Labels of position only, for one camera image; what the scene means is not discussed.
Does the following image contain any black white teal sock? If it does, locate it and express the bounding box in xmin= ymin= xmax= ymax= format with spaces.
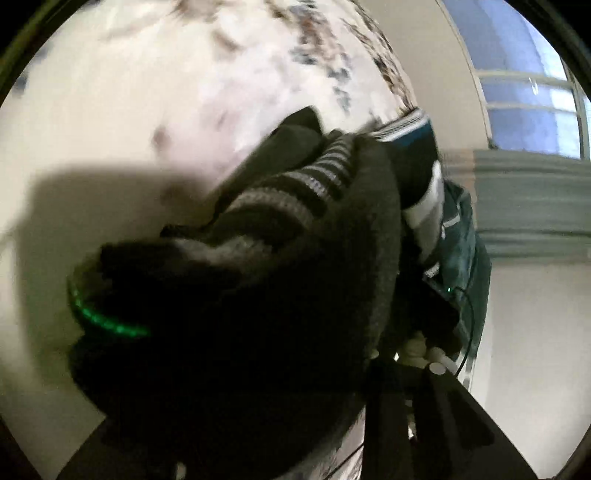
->
xmin=369 ymin=107 xmax=447 ymax=278

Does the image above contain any grey green curtain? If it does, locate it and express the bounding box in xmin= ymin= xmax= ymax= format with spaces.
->
xmin=443 ymin=148 xmax=591 ymax=259

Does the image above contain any window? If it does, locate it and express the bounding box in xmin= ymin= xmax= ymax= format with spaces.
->
xmin=441 ymin=0 xmax=591 ymax=160

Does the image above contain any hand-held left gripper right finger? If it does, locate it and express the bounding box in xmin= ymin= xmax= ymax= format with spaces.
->
xmin=365 ymin=361 xmax=542 ymax=480

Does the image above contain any dark green striped sweater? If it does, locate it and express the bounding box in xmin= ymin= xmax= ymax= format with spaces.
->
xmin=69 ymin=106 xmax=408 ymax=480

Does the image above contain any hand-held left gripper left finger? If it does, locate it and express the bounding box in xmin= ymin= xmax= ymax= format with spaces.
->
xmin=58 ymin=415 xmax=185 ymax=480

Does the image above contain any dark green blanket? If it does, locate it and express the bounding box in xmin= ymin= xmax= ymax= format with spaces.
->
xmin=434 ymin=180 xmax=493 ymax=366

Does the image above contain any floral bed sheet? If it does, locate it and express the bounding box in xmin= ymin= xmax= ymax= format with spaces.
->
xmin=0 ymin=0 xmax=419 ymax=480

